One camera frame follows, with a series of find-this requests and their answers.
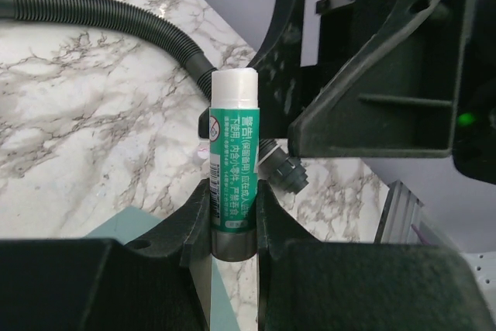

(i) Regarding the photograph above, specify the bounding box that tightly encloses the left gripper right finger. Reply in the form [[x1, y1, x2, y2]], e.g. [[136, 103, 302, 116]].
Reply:
[[256, 181, 495, 330]]

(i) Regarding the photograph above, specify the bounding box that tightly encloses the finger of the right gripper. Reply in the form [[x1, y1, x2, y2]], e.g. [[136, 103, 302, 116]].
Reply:
[[288, 0, 475, 158], [249, 0, 322, 139]]

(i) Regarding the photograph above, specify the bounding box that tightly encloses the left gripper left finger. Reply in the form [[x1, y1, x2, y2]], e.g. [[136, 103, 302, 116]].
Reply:
[[1, 181, 212, 330]]

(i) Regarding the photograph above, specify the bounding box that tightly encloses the green white glue stick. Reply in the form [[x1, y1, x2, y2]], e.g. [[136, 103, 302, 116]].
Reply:
[[208, 68, 260, 262]]

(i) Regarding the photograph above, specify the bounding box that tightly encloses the teal envelope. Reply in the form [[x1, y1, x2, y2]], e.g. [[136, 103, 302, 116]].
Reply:
[[86, 206, 240, 331]]

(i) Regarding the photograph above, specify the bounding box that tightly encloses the aluminium frame rail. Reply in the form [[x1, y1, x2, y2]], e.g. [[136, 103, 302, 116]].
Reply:
[[374, 181, 443, 245]]

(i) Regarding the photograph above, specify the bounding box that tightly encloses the black corrugated hose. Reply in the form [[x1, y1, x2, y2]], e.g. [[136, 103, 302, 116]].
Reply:
[[0, 0, 311, 195]]

